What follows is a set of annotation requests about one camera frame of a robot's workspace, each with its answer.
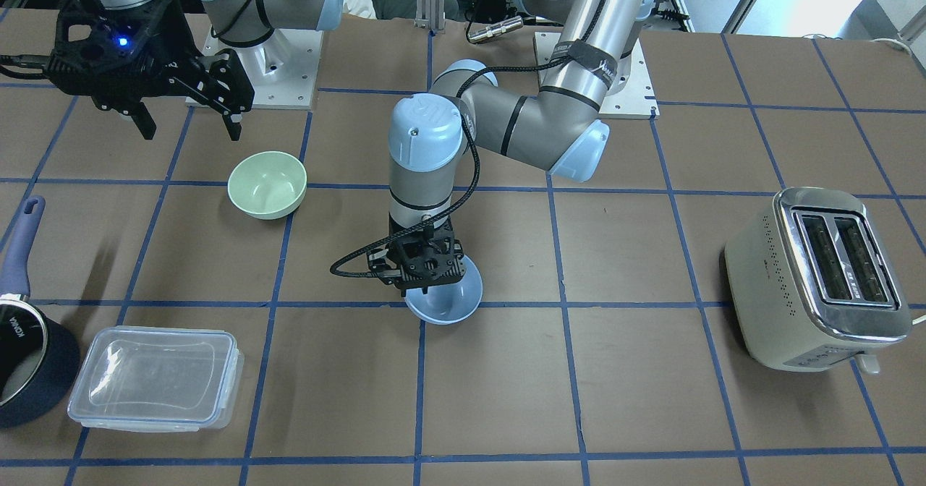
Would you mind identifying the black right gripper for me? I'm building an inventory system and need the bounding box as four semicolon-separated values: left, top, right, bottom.
43;0;254;141

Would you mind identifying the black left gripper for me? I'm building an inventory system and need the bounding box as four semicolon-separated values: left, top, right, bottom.
367;223;467;289

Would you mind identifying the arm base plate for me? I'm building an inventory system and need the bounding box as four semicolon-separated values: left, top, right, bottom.
533;32;660;119
236;29;325;111

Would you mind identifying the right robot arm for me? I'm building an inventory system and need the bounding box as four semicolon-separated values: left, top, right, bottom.
38;0;344;141

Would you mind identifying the blue bowl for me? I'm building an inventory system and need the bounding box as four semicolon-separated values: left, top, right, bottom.
404;255;484;325

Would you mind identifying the green bowl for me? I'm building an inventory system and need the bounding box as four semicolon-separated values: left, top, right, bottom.
227;152;307;220

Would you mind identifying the dark blue saucepan with lid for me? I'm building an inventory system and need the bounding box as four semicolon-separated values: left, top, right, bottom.
1;196;80;429

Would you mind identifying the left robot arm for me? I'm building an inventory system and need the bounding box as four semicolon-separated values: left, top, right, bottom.
345;0;650;291

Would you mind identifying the cream silver toaster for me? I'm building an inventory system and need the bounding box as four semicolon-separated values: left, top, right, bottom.
723;187;915;375

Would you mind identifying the clear plastic food container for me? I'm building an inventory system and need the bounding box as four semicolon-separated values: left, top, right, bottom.
67;325;245;432

